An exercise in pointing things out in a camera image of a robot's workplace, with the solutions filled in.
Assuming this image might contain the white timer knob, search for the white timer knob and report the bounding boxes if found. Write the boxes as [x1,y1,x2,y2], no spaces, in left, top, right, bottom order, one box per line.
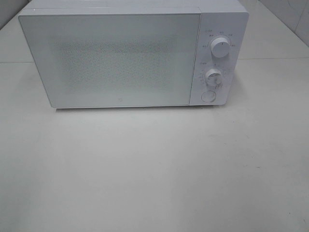
[205,69,223,87]

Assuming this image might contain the white microwave door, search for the white microwave door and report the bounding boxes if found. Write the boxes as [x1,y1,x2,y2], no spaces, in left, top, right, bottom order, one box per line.
[19,14,200,108]

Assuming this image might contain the white upper power knob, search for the white upper power knob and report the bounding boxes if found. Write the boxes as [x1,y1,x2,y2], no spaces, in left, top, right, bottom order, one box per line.
[210,35,231,58]

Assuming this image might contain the round white door button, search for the round white door button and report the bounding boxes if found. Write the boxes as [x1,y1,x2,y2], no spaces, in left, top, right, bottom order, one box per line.
[201,90,216,102]

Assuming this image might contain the white microwave oven body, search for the white microwave oven body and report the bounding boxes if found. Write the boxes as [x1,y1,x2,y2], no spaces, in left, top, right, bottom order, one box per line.
[18,0,249,108]

